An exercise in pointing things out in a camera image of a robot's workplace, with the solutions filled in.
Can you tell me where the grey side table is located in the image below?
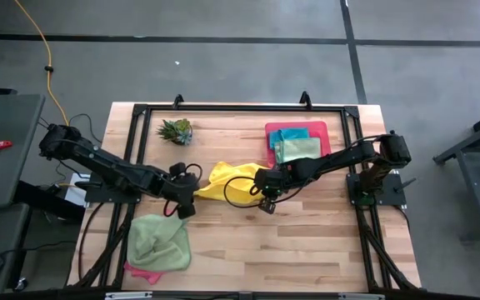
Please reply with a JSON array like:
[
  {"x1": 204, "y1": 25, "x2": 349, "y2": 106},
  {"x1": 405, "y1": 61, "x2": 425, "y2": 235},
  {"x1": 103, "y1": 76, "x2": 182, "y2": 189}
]
[{"x1": 0, "y1": 93, "x2": 46, "y2": 209}]

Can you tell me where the white paper sheet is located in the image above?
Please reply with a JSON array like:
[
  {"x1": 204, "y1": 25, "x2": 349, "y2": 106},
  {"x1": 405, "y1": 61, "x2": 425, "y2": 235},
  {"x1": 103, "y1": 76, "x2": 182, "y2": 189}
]
[{"x1": 63, "y1": 172, "x2": 91, "y2": 208}]

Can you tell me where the potted succulent plant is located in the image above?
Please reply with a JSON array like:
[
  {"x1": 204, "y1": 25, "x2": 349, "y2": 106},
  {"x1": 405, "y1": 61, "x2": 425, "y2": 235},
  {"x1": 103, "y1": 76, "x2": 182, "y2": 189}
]
[{"x1": 155, "y1": 117, "x2": 194, "y2": 147}]

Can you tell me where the green microfiber towel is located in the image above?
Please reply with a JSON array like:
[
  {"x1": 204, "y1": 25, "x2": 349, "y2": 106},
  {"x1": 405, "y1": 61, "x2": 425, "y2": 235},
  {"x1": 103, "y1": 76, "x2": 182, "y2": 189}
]
[
  {"x1": 273, "y1": 137, "x2": 322, "y2": 164},
  {"x1": 126, "y1": 212, "x2": 192, "y2": 273}
]

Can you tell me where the teal microfiber towel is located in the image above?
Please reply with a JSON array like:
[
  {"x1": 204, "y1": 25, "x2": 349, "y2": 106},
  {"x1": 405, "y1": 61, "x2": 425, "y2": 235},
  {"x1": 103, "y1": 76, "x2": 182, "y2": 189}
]
[{"x1": 268, "y1": 127, "x2": 310, "y2": 150}]

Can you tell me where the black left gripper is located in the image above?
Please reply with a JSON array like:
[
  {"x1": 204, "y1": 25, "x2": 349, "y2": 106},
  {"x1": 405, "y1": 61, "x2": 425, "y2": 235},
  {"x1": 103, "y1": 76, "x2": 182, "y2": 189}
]
[{"x1": 160, "y1": 162, "x2": 203, "y2": 220}]

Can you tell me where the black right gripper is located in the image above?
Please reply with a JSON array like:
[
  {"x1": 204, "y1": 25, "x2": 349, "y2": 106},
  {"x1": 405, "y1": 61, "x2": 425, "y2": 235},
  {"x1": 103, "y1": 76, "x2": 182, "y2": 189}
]
[{"x1": 253, "y1": 166, "x2": 292, "y2": 215}]

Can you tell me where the yellow power cable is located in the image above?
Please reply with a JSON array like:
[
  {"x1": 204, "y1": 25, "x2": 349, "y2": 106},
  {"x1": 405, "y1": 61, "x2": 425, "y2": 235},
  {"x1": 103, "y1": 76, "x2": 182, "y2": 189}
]
[{"x1": 13, "y1": 0, "x2": 71, "y2": 127}]

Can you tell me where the pink plastic bin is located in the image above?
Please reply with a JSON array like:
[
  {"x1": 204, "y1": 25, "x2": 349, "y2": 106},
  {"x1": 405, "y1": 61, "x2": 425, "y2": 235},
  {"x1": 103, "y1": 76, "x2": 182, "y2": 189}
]
[{"x1": 264, "y1": 120, "x2": 333, "y2": 168}]

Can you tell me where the black metal desk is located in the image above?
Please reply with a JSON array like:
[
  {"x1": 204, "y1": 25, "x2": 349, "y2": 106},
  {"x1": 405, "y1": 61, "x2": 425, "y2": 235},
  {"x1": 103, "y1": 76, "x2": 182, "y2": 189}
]
[{"x1": 431, "y1": 102, "x2": 480, "y2": 243}]

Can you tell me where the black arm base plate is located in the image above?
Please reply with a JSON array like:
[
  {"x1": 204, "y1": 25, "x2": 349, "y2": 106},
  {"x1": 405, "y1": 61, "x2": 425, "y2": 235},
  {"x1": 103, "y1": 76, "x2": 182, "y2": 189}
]
[
  {"x1": 346, "y1": 172, "x2": 408, "y2": 208},
  {"x1": 84, "y1": 170, "x2": 146, "y2": 205}
]

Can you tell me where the pink microfiber towel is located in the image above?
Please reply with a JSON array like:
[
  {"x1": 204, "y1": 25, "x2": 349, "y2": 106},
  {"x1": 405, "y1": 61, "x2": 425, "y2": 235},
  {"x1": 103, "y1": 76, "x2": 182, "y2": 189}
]
[{"x1": 122, "y1": 260, "x2": 166, "y2": 286}]

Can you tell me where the black floor cable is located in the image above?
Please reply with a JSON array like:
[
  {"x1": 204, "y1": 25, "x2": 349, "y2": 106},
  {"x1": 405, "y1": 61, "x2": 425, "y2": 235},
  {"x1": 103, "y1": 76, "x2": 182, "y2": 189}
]
[{"x1": 37, "y1": 112, "x2": 103, "y2": 145}]

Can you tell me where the silver aluminium bracket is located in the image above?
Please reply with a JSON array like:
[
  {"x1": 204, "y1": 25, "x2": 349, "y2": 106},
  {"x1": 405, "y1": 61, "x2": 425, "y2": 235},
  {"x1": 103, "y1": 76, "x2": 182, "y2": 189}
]
[
  {"x1": 338, "y1": 293, "x2": 385, "y2": 300},
  {"x1": 105, "y1": 291, "x2": 153, "y2": 300}
]

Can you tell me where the black aluminium table frame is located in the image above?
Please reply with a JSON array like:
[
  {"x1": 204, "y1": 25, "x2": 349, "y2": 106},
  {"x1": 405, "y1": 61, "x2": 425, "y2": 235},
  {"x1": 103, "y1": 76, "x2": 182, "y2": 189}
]
[{"x1": 68, "y1": 91, "x2": 423, "y2": 300}]

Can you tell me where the yellow microfiber towel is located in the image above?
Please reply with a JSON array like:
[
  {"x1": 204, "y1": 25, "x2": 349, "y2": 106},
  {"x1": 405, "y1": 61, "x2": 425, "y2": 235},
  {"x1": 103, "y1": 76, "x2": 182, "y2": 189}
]
[{"x1": 193, "y1": 161, "x2": 271, "y2": 206}]

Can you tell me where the black equipment stand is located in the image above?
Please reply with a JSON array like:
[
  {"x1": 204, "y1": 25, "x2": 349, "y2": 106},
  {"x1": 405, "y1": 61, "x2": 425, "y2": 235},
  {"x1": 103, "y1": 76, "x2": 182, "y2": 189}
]
[{"x1": 12, "y1": 178, "x2": 87, "y2": 224}]

